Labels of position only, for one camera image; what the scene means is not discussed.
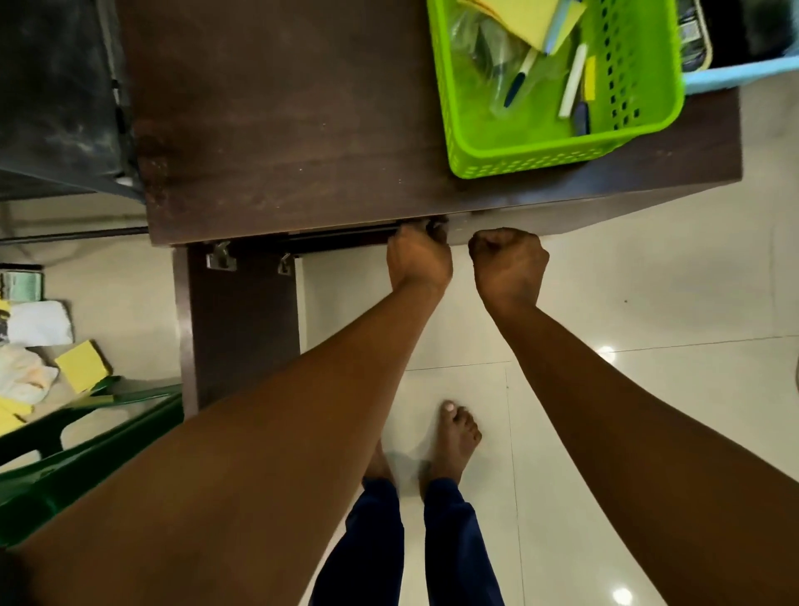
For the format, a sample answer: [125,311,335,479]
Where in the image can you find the person's foot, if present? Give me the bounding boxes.
[424,400,483,491]
[363,440,395,489]

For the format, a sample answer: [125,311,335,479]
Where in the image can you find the clear plastic bag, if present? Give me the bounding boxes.
[448,6,566,121]

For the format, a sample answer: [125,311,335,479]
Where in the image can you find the green plastic basket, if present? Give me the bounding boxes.
[426,0,687,181]

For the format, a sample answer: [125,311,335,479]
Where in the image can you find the black metal shoe rack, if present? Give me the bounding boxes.
[0,0,150,246]

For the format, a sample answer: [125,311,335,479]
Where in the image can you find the person's left forearm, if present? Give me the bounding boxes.
[0,281,448,606]

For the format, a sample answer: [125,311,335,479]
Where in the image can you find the teal pen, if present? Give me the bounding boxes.
[543,0,573,56]

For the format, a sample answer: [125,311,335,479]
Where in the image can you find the person's left hand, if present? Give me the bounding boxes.
[385,218,454,295]

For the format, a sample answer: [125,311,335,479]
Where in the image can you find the dark brown low bench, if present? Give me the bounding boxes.
[115,0,744,248]

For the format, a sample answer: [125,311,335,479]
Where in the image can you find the light blue plastic basket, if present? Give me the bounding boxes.
[680,0,799,96]

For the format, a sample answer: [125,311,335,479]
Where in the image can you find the person's right foot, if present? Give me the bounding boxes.
[424,400,483,491]

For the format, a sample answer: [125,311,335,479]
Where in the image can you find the person's right forearm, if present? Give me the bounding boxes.
[493,299,799,606]

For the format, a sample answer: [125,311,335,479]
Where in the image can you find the person's right hand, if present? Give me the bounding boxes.
[468,227,550,320]

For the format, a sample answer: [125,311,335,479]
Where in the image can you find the white paper square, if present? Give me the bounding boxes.
[6,301,75,348]

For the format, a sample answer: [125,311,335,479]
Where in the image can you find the green plastic stool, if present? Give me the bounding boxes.
[0,374,186,550]

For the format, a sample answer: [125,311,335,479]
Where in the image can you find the dark blue trousers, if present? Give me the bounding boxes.
[309,477,505,606]

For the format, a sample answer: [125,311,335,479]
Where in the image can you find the person's left foot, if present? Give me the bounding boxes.
[363,440,395,489]

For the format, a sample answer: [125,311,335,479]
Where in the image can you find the pale teal packet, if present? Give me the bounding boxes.
[0,265,45,304]

